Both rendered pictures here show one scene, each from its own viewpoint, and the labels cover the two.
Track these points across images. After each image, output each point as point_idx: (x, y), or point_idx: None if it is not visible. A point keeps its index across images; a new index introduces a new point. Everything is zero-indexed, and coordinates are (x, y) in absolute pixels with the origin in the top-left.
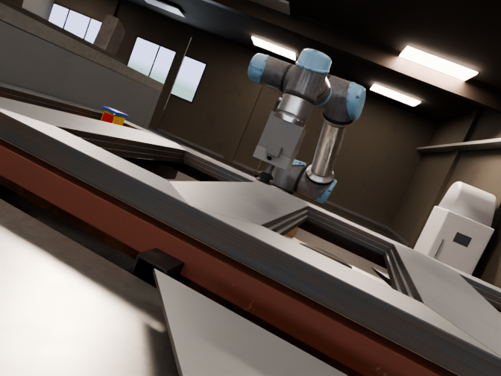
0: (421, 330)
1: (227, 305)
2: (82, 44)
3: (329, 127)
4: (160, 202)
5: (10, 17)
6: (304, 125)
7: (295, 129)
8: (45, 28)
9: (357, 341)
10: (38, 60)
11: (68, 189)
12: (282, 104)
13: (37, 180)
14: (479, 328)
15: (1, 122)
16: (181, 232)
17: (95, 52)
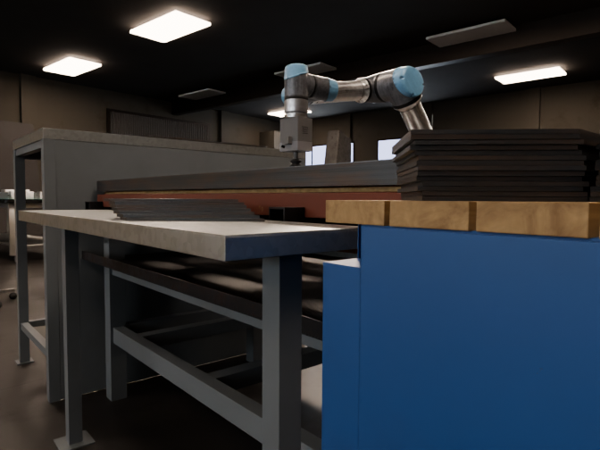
0: (266, 174)
1: None
2: (219, 144)
3: (403, 113)
4: (182, 180)
5: (165, 144)
6: (303, 115)
7: (294, 120)
8: (189, 143)
9: (250, 197)
10: (191, 163)
11: (158, 197)
12: (284, 109)
13: None
14: None
15: (136, 183)
16: (198, 193)
17: (230, 146)
